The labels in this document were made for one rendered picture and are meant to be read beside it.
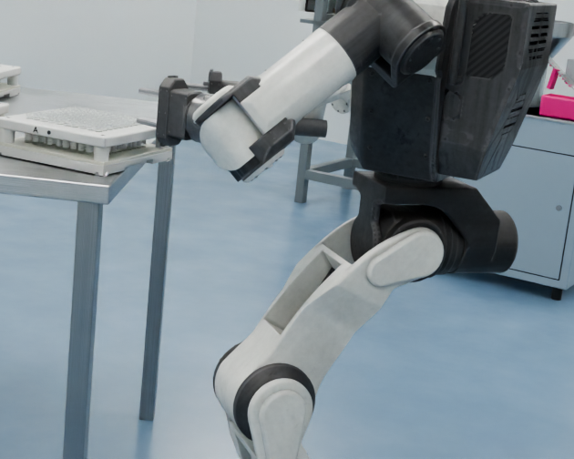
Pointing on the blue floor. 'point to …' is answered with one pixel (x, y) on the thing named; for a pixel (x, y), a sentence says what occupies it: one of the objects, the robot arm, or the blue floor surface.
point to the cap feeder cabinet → (548, 199)
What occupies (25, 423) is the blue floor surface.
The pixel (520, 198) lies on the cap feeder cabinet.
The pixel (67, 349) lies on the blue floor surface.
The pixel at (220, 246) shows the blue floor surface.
